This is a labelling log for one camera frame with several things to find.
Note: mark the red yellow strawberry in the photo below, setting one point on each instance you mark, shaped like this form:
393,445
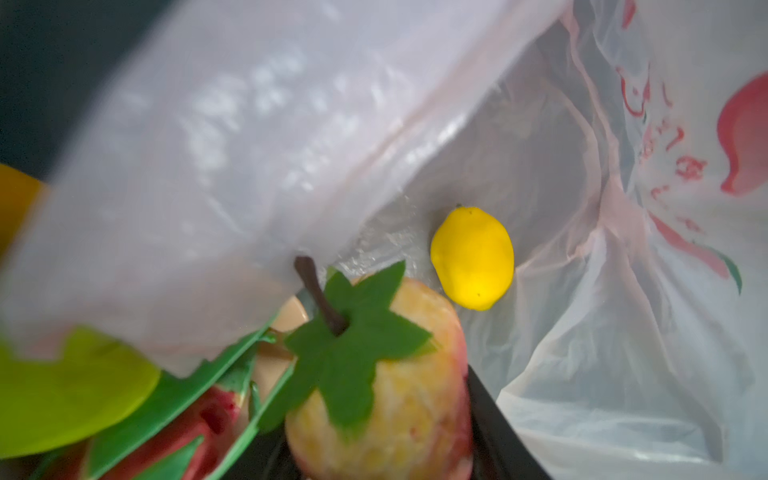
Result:
378,386

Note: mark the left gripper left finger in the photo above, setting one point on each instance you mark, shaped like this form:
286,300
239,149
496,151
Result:
267,457

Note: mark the pink plastic bag peach print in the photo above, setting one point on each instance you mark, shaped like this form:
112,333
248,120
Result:
193,148

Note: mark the pink dragon fruit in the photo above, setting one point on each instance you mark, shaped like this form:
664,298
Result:
193,428

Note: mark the green starfruit left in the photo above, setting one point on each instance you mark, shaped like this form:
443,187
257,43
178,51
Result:
95,383

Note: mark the yellow lemon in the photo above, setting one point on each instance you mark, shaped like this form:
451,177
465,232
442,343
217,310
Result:
473,257

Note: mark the pink flower-shaped fruit plate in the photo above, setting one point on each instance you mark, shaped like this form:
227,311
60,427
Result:
282,348

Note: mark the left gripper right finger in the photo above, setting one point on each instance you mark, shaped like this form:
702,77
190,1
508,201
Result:
498,452

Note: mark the yellow banana bunch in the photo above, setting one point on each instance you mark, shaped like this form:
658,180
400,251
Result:
18,193

